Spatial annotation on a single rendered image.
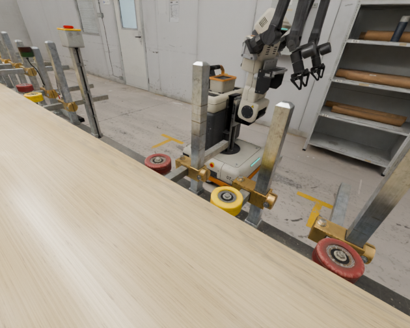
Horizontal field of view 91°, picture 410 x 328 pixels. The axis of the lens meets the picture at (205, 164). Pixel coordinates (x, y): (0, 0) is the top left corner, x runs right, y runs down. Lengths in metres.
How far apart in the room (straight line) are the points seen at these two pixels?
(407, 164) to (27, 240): 0.71
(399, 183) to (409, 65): 2.64
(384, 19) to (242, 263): 2.94
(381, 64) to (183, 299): 3.01
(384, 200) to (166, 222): 0.45
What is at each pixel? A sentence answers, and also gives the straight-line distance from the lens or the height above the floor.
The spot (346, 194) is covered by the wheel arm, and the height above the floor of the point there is 0.82.
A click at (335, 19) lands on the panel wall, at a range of 3.17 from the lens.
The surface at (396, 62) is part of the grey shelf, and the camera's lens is 3.12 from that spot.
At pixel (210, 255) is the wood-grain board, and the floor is 0.90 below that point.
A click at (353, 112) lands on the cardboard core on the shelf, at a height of 0.57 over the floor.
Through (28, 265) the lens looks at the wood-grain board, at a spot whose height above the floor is 0.90.
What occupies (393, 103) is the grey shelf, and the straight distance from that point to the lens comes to 3.18.
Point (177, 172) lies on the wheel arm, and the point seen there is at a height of 0.82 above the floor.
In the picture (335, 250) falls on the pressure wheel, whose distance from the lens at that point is 0.49.
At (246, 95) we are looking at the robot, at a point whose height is 0.85.
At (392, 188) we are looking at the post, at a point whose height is 1.01.
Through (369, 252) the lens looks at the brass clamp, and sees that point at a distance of 0.65.
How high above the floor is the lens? 1.24
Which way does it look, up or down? 33 degrees down
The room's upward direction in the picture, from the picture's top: 4 degrees clockwise
